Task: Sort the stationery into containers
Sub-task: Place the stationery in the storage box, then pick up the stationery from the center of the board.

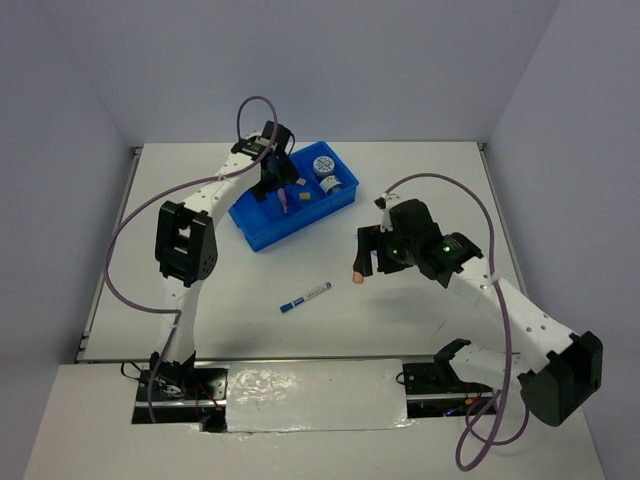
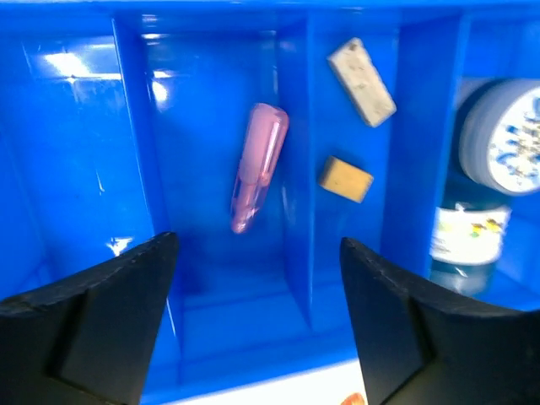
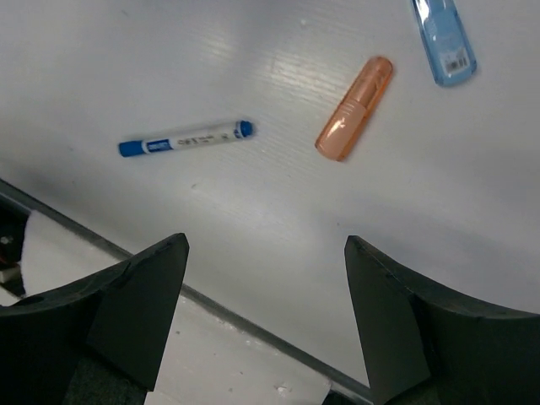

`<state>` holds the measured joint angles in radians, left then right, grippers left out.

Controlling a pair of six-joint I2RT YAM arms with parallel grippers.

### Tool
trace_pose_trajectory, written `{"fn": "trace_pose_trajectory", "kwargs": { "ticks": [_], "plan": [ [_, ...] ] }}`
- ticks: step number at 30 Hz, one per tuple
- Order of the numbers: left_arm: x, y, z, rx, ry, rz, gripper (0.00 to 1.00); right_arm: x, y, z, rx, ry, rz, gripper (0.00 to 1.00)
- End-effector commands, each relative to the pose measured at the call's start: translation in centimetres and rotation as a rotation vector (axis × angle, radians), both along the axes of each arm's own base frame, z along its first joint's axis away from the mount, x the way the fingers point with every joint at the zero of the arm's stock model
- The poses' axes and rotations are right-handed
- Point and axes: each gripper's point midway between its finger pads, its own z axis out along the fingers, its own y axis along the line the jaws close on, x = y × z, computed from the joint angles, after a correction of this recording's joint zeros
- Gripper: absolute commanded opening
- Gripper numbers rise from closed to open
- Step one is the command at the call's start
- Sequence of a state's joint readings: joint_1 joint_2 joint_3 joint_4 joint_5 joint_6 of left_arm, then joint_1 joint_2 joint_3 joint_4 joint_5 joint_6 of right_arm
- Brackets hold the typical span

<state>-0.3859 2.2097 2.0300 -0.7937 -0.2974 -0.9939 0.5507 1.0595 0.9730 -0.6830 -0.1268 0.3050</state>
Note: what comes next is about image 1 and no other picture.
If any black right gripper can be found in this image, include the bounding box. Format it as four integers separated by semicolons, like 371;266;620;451
353;223;418;276

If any pink translucent case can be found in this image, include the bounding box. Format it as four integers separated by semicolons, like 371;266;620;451
277;188;289;215

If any orange translucent case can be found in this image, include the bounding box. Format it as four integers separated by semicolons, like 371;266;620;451
352;272;364;285

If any blue slime jar printed lid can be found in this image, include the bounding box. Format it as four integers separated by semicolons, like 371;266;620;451
312;155;336;178

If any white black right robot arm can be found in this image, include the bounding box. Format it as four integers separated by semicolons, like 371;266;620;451
353;194;603;427

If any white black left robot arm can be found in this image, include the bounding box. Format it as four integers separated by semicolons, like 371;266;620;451
150;121;299;399

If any blue plastic compartment tray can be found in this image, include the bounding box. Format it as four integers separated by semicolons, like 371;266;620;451
229;141;359;252

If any blue white marker pen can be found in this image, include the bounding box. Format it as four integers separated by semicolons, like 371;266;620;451
280;282;332;313

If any white foil covered panel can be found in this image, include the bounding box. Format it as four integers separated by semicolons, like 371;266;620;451
226;359;412;433

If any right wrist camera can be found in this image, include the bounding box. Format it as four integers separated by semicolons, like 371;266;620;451
374;192;401;232

